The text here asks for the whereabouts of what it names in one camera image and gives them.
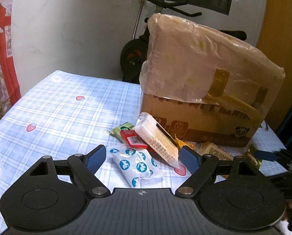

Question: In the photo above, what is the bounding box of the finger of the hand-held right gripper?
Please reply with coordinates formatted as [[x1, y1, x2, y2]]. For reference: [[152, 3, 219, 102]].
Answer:
[[255, 150, 287, 163]]

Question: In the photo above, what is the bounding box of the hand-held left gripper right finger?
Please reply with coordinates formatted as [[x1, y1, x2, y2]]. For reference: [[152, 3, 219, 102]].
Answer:
[[175, 146, 259, 198]]

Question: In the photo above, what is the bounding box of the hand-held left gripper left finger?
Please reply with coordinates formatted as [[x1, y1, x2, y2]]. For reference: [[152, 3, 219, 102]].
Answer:
[[29, 144, 111, 199]]

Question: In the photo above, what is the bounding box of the green gold snack packet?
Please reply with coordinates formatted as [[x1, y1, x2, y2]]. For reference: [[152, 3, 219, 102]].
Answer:
[[244, 144, 264, 170]]

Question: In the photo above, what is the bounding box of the brown cardboard box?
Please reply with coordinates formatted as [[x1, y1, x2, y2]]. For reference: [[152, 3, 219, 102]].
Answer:
[[139, 13, 285, 148]]

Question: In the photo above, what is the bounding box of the clear cracker packet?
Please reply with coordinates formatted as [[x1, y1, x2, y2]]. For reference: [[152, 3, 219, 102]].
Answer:
[[134, 113, 181, 168]]

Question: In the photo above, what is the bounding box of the white packet with blue circles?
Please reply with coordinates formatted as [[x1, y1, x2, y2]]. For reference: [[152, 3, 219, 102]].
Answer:
[[108, 146, 168, 189]]

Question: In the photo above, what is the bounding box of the clear plastic bag liner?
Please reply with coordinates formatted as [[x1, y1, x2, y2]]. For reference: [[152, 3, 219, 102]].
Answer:
[[139, 13, 285, 118]]

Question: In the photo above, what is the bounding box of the yellow snack packet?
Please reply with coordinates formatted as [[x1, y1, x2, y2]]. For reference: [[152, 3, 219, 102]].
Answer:
[[174, 133, 201, 156]]

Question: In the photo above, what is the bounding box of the beige snack packet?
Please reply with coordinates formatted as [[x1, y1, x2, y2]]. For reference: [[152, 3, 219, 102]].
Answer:
[[200, 142, 235, 161]]

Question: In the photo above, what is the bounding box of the small green candy packet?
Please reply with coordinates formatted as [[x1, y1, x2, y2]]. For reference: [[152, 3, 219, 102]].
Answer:
[[110, 122, 136, 144]]

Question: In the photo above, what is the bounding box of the red snack packet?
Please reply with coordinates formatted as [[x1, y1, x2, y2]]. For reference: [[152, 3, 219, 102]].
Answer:
[[120, 130, 159, 153]]

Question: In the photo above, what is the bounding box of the black exercise bike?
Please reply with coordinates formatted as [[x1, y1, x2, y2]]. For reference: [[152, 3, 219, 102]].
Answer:
[[120, 0, 247, 84]]

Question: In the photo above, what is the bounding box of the red leaf-print curtain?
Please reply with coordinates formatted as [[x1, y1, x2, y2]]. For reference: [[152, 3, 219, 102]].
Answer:
[[0, 0, 22, 131]]

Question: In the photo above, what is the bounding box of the metal pole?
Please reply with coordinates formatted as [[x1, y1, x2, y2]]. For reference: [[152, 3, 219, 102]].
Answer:
[[134, 0, 145, 40]]

